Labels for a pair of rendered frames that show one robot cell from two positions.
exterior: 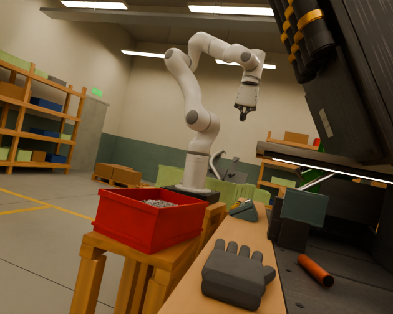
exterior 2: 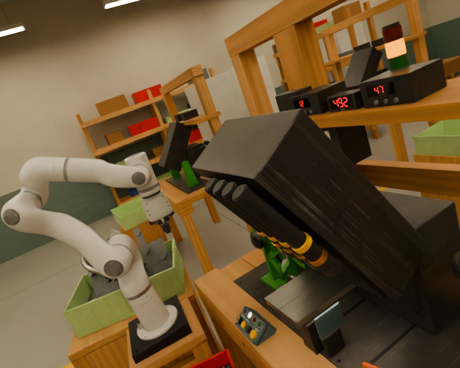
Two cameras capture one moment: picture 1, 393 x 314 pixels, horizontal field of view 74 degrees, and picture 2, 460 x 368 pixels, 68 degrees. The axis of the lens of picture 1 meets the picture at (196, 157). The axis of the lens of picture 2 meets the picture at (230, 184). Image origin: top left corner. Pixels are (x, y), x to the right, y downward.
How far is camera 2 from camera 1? 0.75 m
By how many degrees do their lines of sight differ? 38
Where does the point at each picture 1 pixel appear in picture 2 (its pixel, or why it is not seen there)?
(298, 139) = (116, 106)
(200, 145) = (139, 282)
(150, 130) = not seen: outside the picture
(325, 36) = (336, 266)
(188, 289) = not seen: outside the picture
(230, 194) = (174, 280)
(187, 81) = (65, 229)
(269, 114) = (59, 91)
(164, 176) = (81, 319)
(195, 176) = (156, 312)
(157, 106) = not seen: outside the picture
